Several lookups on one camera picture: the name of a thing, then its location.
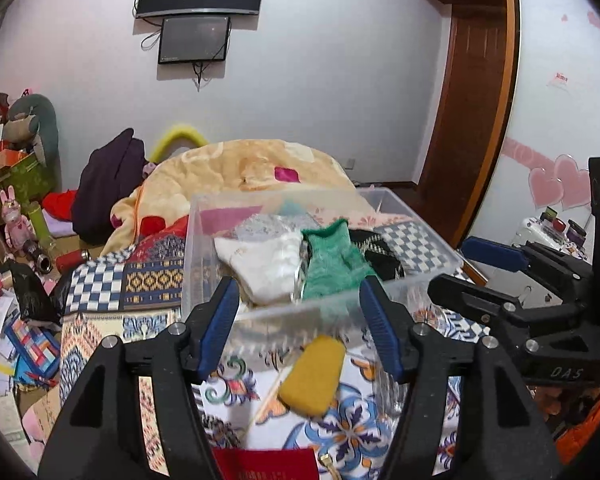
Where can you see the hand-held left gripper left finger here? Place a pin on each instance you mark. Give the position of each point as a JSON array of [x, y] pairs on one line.
[[219, 321]]

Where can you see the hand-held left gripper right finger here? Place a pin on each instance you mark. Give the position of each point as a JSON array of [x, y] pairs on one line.
[[380, 331]]

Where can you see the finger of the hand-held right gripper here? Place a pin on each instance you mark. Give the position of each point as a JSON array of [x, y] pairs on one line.
[[495, 255], [467, 297]]

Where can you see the clear plastic storage bin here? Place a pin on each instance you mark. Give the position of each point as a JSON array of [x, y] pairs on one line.
[[290, 310]]

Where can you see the yellow sponge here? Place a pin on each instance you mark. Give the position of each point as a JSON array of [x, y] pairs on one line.
[[312, 376]]

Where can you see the small red jar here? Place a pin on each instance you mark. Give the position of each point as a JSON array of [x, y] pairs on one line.
[[558, 223]]

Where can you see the white cloth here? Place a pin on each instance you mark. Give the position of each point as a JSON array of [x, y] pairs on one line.
[[265, 265]]

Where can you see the black cloth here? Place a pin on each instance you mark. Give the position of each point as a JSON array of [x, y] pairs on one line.
[[380, 257]]

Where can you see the small dark jar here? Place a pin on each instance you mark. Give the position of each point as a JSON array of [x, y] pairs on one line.
[[575, 232]]

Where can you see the green knitted cloth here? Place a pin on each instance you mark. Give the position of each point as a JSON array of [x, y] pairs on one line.
[[332, 260]]

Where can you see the pink heart stickers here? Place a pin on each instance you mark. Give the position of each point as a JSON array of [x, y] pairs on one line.
[[560, 182]]

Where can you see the orange cloth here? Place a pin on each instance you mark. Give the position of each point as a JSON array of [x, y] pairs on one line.
[[592, 425]]

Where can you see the brown wooden door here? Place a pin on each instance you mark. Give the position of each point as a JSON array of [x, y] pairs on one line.
[[462, 110]]

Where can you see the beige fleece blanket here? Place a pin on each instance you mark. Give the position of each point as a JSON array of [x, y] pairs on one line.
[[220, 170]]

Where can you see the red flask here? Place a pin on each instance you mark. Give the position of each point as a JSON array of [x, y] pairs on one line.
[[72, 260]]

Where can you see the dark purple jacket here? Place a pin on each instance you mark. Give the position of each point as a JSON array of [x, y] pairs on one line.
[[107, 185]]

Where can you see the white sliding wardrobe door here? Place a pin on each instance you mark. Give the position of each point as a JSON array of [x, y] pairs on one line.
[[555, 85]]

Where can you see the black plastic bag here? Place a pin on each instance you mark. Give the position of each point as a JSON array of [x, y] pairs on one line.
[[32, 292]]

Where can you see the black metal cylinder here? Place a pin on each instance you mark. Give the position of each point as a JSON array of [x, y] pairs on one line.
[[39, 259]]

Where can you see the red cloth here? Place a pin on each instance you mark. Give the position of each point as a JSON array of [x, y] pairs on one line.
[[60, 205]]

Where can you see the green bottle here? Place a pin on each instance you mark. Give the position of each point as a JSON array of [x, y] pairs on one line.
[[40, 225]]

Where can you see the pile of papers and books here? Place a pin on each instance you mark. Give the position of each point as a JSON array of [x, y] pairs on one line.
[[10, 360]]

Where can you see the pink bunny doll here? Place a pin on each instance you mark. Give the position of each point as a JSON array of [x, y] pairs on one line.
[[16, 220]]

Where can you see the green cardboard box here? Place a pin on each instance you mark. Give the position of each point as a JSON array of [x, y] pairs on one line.
[[15, 177]]

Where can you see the grey plush toy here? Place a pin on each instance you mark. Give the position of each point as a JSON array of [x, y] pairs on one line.
[[35, 122]]

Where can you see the wall power socket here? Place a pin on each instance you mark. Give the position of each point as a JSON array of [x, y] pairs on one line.
[[349, 162]]

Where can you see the small black wall monitor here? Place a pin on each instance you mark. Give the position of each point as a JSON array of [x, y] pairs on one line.
[[194, 40]]

